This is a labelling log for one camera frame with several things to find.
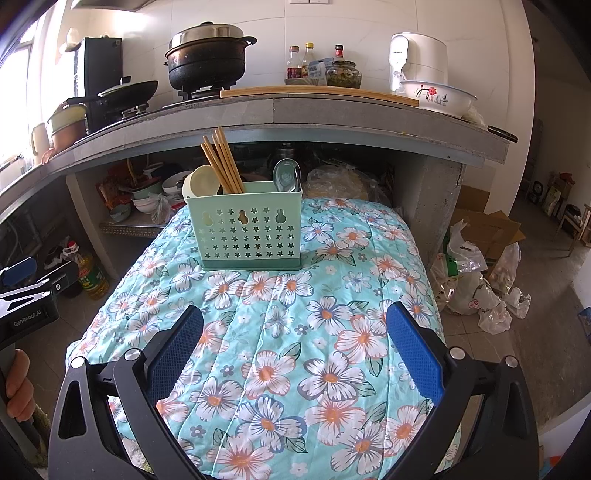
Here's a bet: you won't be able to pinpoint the person's left hand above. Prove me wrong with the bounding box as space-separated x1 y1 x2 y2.
2 349 36 422

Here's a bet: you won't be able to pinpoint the stack of ceramic bowls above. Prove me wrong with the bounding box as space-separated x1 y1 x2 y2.
108 171 190 222

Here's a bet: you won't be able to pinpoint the glass jar of pickles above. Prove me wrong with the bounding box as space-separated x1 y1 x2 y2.
325 60 362 88

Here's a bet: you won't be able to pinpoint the beige plastic ladle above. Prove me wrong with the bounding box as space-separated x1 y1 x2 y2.
182 165 222 201

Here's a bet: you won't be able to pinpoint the cream and green pot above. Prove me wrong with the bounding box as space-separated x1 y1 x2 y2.
46 104 88 134

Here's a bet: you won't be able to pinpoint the yellow cooking oil bottle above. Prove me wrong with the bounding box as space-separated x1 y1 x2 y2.
69 240 110 301

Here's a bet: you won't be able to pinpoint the bundle of wooden chopsticks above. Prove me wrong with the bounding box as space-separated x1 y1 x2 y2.
201 127 245 195

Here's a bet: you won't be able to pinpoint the glass pan lid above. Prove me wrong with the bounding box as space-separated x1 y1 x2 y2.
99 78 148 95

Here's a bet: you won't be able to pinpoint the white kitchen appliance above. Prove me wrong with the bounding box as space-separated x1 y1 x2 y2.
388 32 448 93

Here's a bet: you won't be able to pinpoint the brown pot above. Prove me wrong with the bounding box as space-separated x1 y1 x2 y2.
50 122 88 151

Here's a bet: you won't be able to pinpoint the floral turquoise quilt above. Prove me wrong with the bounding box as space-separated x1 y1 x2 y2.
65 196 462 480

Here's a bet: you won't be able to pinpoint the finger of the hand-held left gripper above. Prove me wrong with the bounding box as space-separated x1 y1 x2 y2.
0 257 68 300

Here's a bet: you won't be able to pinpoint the steel pot lid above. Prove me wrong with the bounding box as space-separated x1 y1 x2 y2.
168 21 245 49

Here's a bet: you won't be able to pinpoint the white plastic bag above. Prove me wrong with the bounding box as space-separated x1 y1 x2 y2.
443 220 488 278

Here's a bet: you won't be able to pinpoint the red snack packets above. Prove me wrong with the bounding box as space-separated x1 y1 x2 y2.
96 173 125 210

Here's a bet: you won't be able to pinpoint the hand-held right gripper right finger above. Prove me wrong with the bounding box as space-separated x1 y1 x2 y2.
386 301 542 480

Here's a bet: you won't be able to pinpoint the clear bag with yellow contents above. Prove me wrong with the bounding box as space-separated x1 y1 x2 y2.
305 166 370 200

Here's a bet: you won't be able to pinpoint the cardboard box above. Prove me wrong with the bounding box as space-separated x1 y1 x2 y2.
450 185 527 273

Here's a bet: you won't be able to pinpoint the wooden chair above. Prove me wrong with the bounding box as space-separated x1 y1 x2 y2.
556 203 591 257

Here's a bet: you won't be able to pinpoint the white floral enamel bowl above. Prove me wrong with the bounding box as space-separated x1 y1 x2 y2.
399 80 478 118

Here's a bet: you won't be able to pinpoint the grey plastic bag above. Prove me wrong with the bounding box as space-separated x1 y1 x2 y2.
150 194 174 224

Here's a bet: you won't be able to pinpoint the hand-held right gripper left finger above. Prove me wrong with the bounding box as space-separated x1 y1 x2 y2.
48 304 205 480

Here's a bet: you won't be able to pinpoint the black steamer pot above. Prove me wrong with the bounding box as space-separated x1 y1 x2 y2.
164 37 257 90

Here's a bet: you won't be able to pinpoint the metal shelf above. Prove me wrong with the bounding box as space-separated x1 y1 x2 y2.
99 215 162 238

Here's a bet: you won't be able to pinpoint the black frying pan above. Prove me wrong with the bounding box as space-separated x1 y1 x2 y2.
67 80 160 112

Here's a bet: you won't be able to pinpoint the white cup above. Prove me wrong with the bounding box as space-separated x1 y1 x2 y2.
30 122 51 155

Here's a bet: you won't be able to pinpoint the grey concrete kitchen counter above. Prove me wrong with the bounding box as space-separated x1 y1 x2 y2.
0 85 511 222

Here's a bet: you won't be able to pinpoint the green star-perforated utensil holder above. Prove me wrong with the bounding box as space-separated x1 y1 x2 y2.
185 181 303 271

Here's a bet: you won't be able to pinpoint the metal spoon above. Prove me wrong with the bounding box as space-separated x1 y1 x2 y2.
272 159 303 192

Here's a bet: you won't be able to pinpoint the pile of clear plastic bags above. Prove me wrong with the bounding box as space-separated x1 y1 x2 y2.
431 242 532 335

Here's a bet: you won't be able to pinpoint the black gas stove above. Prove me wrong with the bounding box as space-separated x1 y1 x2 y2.
92 85 227 121

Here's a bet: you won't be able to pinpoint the wooden cutting board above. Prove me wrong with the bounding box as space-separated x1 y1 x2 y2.
220 85 419 108

